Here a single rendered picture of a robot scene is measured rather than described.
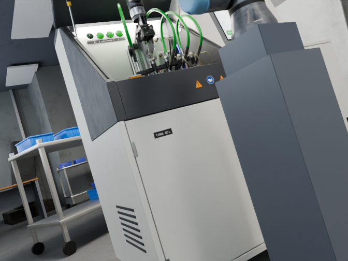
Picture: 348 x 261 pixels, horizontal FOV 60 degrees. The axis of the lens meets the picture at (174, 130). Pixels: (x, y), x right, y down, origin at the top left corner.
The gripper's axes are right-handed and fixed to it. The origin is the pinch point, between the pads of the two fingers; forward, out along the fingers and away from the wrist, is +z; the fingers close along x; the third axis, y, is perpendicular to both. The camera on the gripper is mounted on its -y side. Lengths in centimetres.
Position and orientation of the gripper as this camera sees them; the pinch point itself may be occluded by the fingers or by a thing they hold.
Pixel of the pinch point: (149, 57)
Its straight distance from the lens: 159.4
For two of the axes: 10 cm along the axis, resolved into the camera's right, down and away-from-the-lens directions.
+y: 4.2, -1.6, -8.9
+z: 2.9, 9.6, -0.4
